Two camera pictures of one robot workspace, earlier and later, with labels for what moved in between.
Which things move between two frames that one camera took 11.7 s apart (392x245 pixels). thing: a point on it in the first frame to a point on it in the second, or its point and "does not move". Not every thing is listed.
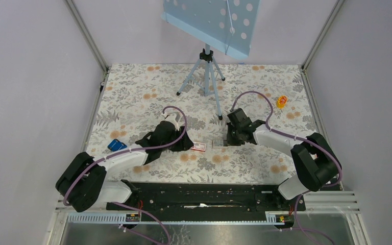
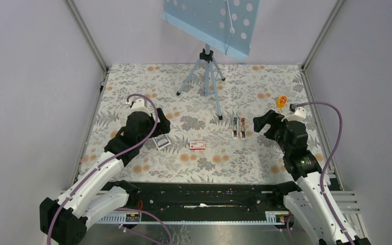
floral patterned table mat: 135,99 does not move
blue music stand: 227,26 does not move
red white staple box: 199,146 does not move
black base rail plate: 207,197 does not move
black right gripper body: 233,137 to 277,129
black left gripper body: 180,145 to 162,127
